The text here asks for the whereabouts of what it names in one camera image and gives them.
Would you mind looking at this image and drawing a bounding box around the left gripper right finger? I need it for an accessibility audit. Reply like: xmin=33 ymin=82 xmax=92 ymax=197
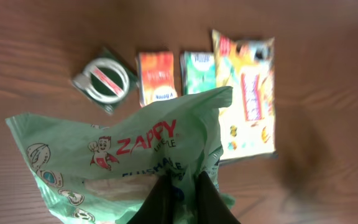
xmin=196 ymin=171 xmax=240 ymax=224

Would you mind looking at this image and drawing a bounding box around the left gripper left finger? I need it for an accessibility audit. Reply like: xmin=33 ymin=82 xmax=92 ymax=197
xmin=127 ymin=175 xmax=173 ymax=224

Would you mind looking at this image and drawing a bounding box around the green Zappy wipes pack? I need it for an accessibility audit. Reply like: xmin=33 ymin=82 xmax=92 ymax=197
xmin=6 ymin=86 xmax=232 ymax=223

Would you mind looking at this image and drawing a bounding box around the small teal tissue pack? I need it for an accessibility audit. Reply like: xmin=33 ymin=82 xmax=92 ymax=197
xmin=180 ymin=52 xmax=216 ymax=95

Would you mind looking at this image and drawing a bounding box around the red white tape roll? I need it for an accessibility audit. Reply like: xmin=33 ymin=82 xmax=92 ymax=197
xmin=71 ymin=47 xmax=138 ymax=114

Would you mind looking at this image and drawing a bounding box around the small orange tissue pack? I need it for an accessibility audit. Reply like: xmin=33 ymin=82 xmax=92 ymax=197
xmin=137 ymin=51 xmax=178 ymax=107

